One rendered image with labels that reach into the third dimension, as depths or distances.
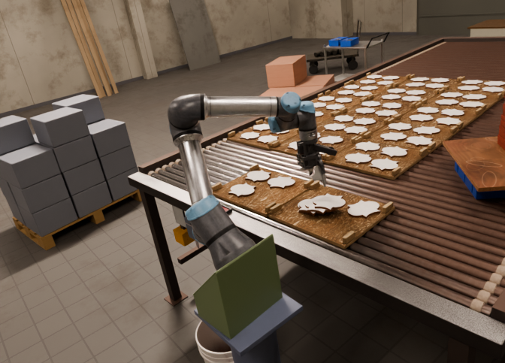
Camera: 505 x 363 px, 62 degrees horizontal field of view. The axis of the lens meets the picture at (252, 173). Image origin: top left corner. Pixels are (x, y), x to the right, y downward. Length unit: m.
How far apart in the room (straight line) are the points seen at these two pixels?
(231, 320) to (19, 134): 3.23
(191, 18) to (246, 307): 10.71
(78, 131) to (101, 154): 0.31
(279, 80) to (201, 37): 5.98
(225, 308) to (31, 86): 9.75
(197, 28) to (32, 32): 3.90
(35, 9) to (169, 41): 3.23
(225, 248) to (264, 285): 0.20
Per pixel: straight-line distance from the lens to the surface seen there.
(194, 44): 11.67
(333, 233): 1.71
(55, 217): 4.14
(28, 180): 3.97
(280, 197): 2.00
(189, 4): 11.87
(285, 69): 6.00
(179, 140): 1.61
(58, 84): 10.92
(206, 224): 1.35
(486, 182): 1.88
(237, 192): 2.09
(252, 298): 1.42
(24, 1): 10.80
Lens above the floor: 1.87
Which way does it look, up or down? 24 degrees down
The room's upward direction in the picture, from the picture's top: 9 degrees counter-clockwise
